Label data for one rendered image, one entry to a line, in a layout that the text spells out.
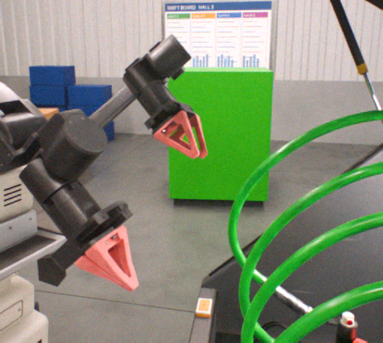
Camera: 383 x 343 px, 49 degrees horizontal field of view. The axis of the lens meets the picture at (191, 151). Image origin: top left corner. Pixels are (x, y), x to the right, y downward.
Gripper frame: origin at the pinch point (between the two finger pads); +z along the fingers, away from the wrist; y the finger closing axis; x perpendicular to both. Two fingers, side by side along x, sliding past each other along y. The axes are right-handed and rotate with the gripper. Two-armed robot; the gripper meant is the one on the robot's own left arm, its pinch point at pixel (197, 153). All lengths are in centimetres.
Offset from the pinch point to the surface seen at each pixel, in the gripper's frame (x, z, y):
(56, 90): 245, -331, 487
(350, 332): -2.8, 36.1, -4.3
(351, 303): -10.8, 25.2, -32.3
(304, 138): -15.9, 10.5, -11.7
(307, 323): -6.6, 24.6, -32.3
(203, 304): 24.0, 22.7, 16.6
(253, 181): -6.7, 10.7, -11.5
